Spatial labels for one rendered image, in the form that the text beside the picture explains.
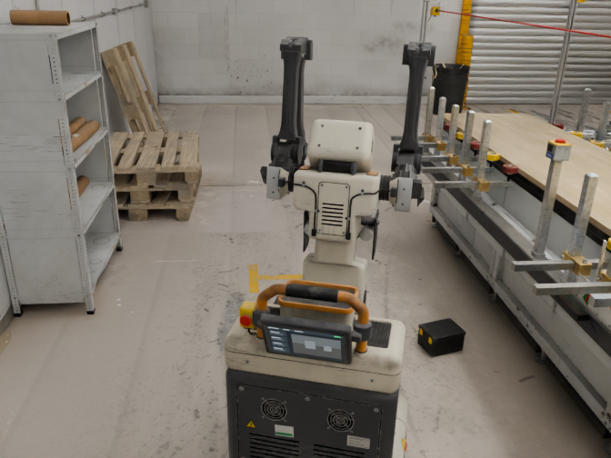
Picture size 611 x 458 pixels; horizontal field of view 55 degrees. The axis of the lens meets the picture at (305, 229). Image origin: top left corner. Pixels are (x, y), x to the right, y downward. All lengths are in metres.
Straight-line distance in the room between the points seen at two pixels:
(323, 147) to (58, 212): 1.87
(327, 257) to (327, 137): 0.41
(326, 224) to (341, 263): 0.17
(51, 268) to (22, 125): 0.81
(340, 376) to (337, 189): 0.58
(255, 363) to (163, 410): 1.09
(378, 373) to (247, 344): 0.40
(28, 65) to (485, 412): 2.72
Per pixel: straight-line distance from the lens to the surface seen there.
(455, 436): 2.77
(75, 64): 4.09
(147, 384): 3.01
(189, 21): 9.45
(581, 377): 3.02
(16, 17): 3.76
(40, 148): 3.31
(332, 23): 9.51
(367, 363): 1.74
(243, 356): 1.82
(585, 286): 2.23
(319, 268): 2.05
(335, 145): 1.90
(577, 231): 2.48
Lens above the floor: 1.81
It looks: 23 degrees down
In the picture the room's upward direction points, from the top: 1 degrees clockwise
